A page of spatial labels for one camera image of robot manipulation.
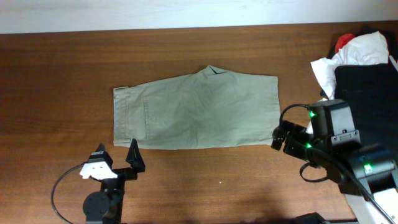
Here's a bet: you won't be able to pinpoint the red garment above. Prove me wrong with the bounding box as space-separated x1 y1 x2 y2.
335 34 356 54

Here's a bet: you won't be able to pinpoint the black folded garment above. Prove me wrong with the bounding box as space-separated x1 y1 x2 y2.
334 27 397 151

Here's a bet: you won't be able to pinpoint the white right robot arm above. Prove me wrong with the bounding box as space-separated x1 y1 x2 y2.
271 120 397 223

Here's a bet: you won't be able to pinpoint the white crumpled garment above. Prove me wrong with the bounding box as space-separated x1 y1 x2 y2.
310 32 389 100

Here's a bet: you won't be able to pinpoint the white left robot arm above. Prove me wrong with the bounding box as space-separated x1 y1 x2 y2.
80 139 146 224

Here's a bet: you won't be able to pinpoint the khaki green shorts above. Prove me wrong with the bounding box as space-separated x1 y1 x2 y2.
113 65 280 150

